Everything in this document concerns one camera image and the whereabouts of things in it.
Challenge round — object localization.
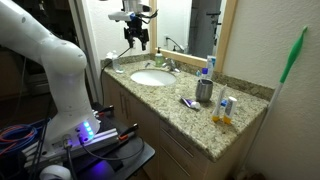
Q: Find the grey metal cup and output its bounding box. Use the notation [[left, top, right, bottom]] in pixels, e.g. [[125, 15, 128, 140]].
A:
[[195, 78, 214, 103]]

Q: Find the white oval sink basin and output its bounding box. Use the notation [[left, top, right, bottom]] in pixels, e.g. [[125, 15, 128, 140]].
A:
[[129, 68, 178, 87]]

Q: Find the blue and orange cable bundle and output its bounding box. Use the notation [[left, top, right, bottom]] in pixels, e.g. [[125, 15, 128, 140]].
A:
[[0, 122, 46, 156]]

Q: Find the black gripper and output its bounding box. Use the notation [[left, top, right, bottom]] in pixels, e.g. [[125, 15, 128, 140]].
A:
[[123, 15, 150, 52]]

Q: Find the aluminium mounting rail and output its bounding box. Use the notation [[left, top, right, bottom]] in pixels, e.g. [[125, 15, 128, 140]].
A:
[[20, 128, 120, 169]]

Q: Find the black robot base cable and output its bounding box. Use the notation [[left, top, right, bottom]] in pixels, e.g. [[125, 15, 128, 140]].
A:
[[62, 134, 80, 180], [77, 133, 146, 162]]

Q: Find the chrome sink faucet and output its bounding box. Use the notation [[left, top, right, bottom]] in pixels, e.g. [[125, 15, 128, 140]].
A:
[[161, 57, 181, 74]]

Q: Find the purple toothpaste tube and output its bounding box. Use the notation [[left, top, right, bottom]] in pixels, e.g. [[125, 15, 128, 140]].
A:
[[180, 96, 202, 111]]

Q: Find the black power cable with plug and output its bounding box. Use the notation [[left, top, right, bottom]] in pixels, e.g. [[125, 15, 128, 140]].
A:
[[99, 46, 133, 105]]

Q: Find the wooden framed wall mirror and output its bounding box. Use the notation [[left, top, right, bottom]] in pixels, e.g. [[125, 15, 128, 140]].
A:
[[148, 0, 239, 73]]

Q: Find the white sunscreen tube yellow cap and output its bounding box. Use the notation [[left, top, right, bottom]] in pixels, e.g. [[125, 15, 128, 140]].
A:
[[222, 96, 238, 126]]

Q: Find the orange and black clamp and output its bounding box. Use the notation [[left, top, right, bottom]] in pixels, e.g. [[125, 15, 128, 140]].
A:
[[116, 123, 140, 142], [94, 104, 116, 118]]

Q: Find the black robot cart top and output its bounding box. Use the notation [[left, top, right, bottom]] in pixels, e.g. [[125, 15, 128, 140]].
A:
[[64, 102, 156, 180]]

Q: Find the green hand soap bottle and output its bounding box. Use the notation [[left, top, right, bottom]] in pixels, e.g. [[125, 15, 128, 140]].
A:
[[154, 46, 165, 68]]

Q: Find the beige vanity cabinet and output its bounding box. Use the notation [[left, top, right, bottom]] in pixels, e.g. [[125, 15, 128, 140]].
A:
[[101, 71, 268, 180]]

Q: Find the white roll-on blue cap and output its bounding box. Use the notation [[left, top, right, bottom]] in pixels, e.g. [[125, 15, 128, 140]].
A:
[[200, 67, 210, 81]]

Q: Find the slim white tube yellow cap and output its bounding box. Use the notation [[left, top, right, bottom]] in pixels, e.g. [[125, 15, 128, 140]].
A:
[[211, 84, 228, 123]]

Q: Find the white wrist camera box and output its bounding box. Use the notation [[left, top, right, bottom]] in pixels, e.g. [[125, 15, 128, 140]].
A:
[[107, 11, 134, 22]]

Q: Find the white door frame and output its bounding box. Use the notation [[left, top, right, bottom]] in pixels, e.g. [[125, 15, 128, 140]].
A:
[[68, 0, 104, 105]]

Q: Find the white round object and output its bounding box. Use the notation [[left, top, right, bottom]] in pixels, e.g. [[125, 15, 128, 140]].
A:
[[39, 164, 73, 180]]

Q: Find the blue and white tube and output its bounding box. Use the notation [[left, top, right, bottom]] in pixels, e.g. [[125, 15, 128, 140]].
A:
[[206, 54, 217, 80]]

